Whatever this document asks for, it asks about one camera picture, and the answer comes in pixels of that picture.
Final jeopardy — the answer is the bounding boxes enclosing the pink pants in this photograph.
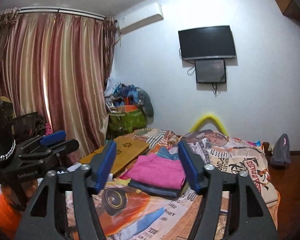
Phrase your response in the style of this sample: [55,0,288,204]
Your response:
[126,153,185,190]

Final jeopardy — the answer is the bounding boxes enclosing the folded blue jeans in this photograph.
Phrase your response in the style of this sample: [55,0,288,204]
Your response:
[129,147,185,198]

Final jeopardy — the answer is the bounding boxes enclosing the orange cardboard sheet with pawprints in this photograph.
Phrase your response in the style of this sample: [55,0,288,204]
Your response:
[79,134,151,178]

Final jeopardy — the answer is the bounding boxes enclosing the yellow curved headboard cushion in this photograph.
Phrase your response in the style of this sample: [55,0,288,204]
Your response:
[189,113,229,136]

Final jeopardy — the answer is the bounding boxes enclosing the striped pink gold curtain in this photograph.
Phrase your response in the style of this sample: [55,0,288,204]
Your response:
[0,10,117,162]

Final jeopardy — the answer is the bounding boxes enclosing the green laundry basket with clothes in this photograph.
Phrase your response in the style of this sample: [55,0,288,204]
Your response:
[104,78,154,139]

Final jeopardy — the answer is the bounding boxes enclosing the grey backpack on floor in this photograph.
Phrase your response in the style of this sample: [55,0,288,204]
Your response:
[270,134,291,167]

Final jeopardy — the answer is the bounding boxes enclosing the curtain rod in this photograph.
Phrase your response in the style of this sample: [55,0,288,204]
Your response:
[0,6,106,21]

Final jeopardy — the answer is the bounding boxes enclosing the small black wall monitor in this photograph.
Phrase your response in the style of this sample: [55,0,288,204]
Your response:
[194,59,226,84]

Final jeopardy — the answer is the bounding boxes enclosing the large black wall television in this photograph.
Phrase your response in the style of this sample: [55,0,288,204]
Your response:
[178,25,236,60]

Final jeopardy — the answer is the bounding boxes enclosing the white wall air conditioner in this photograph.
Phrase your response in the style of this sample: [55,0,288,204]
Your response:
[115,2,164,36]

